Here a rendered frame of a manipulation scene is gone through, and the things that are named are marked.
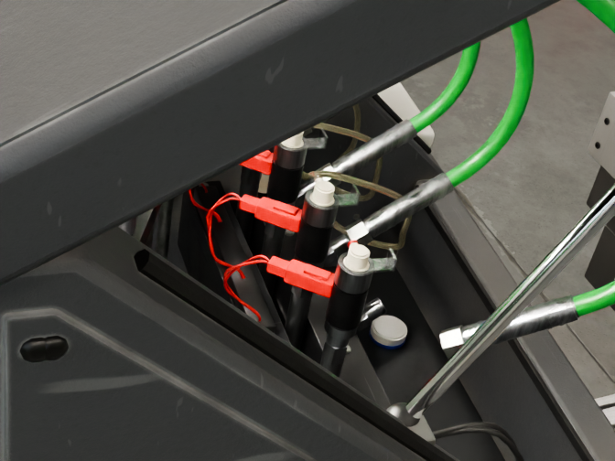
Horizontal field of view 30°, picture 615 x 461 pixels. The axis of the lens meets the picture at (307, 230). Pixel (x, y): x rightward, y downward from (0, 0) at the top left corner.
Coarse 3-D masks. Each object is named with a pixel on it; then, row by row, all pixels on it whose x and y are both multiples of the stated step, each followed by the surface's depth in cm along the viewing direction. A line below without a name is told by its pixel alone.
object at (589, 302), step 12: (588, 0) 63; (600, 0) 63; (612, 0) 64; (600, 12) 64; (612, 12) 64; (612, 24) 64; (600, 288) 77; (612, 288) 76; (576, 300) 77; (588, 300) 77; (600, 300) 76; (612, 300) 76; (588, 312) 77
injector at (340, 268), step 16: (336, 272) 87; (352, 272) 86; (368, 272) 86; (336, 288) 87; (352, 288) 86; (368, 288) 87; (336, 304) 88; (352, 304) 87; (368, 304) 90; (336, 320) 89; (352, 320) 89; (368, 320) 90; (336, 336) 90; (352, 336) 90; (336, 352) 91; (336, 368) 92
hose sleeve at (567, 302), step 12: (552, 300) 78; (564, 300) 77; (528, 312) 78; (540, 312) 78; (552, 312) 77; (564, 312) 77; (576, 312) 77; (480, 324) 79; (516, 324) 78; (528, 324) 78; (540, 324) 78; (552, 324) 78; (564, 324) 78; (468, 336) 79; (504, 336) 79; (516, 336) 79
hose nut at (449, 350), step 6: (444, 330) 81; (450, 330) 80; (456, 330) 80; (444, 336) 80; (450, 336) 80; (456, 336) 80; (444, 342) 80; (450, 342) 80; (456, 342) 79; (462, 342) 79; (444, 348) 80; (450, 348) 80; (456, 348) 80; (450, 354) 80
